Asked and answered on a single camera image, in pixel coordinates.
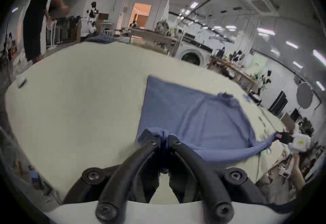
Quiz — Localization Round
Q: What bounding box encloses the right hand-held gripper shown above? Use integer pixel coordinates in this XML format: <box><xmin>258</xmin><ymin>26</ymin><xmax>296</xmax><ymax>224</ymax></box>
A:
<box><xmin>276</xmin><ymin>126</ymin><xmax>313</xmax><ymax>153</ymax></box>

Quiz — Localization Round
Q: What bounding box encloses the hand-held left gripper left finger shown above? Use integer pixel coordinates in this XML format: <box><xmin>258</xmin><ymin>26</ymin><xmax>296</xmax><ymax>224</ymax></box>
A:
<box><xmin>63</xmin><ymin>130</ymin><xmax>161</xmax><ymax>221</ymax></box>

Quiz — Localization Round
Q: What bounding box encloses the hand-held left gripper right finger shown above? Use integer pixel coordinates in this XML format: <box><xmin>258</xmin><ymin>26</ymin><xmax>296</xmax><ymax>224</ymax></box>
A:
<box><xmin>168</xmin><ymin>136</ymin><xmax>268</xmax><ymax>224</ymax></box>

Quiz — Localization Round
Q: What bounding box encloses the blue shirt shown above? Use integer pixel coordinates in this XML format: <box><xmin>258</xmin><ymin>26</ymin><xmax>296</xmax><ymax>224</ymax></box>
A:
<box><xmin>136</xmin><ymin>75</ymin><xmax>280</xmax><ymax>175</ymax></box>

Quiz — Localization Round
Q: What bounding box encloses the person's right forearm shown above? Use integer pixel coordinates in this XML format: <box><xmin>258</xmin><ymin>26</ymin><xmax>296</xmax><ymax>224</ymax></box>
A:
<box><xmin>290</xmin><ymin>166</ymin><xmax>306</xmax><ymax>192</ymax></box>

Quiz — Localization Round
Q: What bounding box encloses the person's right hand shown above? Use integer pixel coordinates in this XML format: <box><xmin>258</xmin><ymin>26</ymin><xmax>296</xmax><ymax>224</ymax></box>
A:
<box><xmin>292</xmin><ymin>153</ymin><xmax>302</xmax><ymax>168</ymax></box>

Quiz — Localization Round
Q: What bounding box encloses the round grey reflector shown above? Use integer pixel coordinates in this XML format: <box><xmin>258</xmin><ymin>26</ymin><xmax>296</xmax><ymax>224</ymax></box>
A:
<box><xmin>296</xmin><ymin>82</ymin><xmax>314</xmax><ymax>110</ymax></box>

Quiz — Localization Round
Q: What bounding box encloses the row of tables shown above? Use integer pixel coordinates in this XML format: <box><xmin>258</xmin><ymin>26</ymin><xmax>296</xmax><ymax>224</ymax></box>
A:
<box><xmin>207</xmin><ymin>55</ymin><xmax>261</xmax><ymax>92</ymax></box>

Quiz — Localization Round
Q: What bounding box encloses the bed with beige sheet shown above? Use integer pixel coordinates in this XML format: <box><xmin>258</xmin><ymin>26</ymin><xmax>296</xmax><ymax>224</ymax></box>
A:
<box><xmin>5</xmin><ymin>39</ymin><xmax>293</xmax><ymax>205</ymax></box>

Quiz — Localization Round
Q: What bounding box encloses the white washing machine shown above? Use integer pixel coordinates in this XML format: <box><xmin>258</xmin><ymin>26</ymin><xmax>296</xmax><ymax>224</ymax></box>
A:
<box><xmin>176</xmin><ymin>39</ymin><xmax>212</xmax><ymax>67</ymax></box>

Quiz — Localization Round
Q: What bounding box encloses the wooden table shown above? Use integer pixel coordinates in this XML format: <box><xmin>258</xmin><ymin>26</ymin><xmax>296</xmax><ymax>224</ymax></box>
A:
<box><xmin>129</xmin><ymin>27</ymin><xmax>179</xmax><ymax>54</ymax></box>

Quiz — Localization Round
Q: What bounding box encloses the dark blue garment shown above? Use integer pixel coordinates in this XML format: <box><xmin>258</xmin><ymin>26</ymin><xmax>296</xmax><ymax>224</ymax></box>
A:
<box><xmin>85</xmin><ymin>34</ymin><xmax>117</xmax><ymax>44</ymax></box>

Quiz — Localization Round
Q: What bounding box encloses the white and black robot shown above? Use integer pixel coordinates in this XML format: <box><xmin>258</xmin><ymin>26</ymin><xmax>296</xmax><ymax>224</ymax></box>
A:
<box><xmin>80</xmin><ymin>1</ymin><xmax>99</xmax><ymax>41</ymax></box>

